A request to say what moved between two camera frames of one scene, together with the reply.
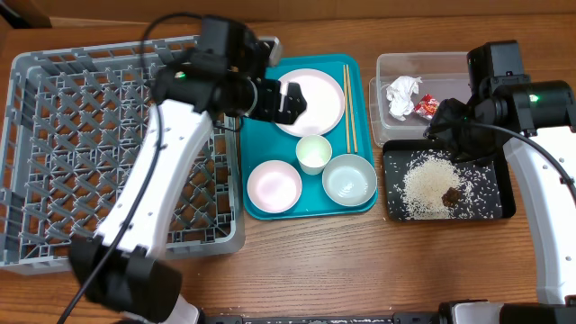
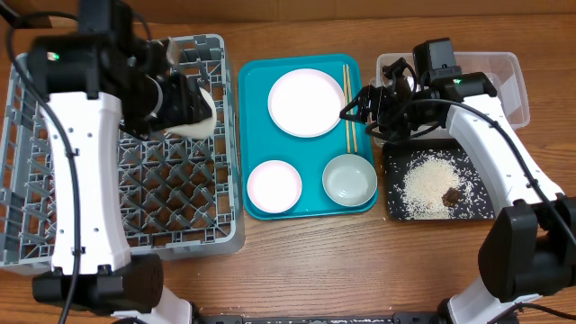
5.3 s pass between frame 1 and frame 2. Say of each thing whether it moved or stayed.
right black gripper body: moved
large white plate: stayed
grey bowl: stayed
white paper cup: moved
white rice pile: stayed
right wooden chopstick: stayed
